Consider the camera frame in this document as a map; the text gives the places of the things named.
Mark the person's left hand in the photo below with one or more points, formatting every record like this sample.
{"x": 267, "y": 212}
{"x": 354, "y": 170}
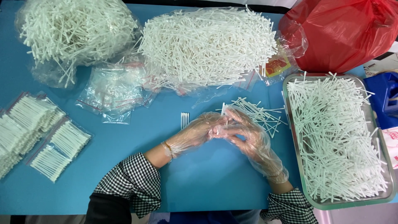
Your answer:
{"x": 192, "y": 133}

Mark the person's right hand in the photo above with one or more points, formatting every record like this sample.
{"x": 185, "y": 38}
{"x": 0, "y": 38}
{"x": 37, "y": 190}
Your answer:
{"x": 253, "y": 144}

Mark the person's left fingers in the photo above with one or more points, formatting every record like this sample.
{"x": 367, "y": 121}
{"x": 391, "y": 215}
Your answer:
{"x": 213, "y": 123}

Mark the person's right fingers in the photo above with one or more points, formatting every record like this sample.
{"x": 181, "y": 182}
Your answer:
{"x": 238, "y": 119}

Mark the few white cotton swabs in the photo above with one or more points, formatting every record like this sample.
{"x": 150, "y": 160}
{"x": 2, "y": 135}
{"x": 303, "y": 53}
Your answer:
{"x": 224, "y": 110}

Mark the loose scatter of cotton swabs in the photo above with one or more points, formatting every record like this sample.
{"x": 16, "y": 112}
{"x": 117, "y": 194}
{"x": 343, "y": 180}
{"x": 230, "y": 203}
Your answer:
{"x": 262, "y": 115}

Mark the short row of aligned swabs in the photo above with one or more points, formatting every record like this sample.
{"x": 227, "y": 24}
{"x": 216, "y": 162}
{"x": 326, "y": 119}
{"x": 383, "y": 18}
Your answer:
{"x": 185, "y": 119}

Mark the orange wrist band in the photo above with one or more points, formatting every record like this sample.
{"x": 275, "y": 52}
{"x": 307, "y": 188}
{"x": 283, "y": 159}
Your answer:
{"x": 168, "y": 146}

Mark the yellow and red label card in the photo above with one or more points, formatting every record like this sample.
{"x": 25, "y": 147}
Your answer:
{"x": 277, "y": 67}

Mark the large clear bag of swabs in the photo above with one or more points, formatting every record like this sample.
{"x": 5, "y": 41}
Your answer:
{"x": 208, "y": 46}

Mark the person's blue clothing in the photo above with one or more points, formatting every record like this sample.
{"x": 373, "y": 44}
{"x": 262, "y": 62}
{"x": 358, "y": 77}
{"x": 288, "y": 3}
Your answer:
{"x": 202, "y": 217}

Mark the heap of swabs in tray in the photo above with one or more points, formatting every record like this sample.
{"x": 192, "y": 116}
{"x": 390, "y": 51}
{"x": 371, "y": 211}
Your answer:
{"x": 334, "y": 137}

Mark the pile of empty zip bags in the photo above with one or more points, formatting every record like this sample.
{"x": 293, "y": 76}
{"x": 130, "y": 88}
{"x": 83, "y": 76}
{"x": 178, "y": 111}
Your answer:
{"x": 115, "y": 90}

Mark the steel tray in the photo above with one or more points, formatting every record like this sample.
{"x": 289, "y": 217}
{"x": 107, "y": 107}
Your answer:
{"x": 317, "y": 203}

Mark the red plastic bag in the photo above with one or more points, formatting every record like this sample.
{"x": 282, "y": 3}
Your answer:
{"x": 342, "y": 34}

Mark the blue tape dispenser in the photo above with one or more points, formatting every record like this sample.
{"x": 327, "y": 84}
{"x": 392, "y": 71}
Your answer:
{"x": 384, "y": 96}

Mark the single packed swab zip bag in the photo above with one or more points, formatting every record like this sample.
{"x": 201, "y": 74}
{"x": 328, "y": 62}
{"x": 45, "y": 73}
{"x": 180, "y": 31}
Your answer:
{"x": 59, "y": 149}

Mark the white packaging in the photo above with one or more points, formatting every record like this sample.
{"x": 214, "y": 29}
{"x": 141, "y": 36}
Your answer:
{"x": 384, "y": 63}

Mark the white bag with red print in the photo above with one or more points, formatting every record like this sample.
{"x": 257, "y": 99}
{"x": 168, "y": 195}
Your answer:
{"x": 392, "y": 146}

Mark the rounded clear bag of swabs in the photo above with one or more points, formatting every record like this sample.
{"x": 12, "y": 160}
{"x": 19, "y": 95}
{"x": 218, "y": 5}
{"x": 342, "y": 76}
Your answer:
{"x": 74, "y": 31}

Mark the stack of packed swab bags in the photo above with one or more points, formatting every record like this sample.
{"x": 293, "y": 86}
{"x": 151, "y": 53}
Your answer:
{"x": 23, "y": 130}

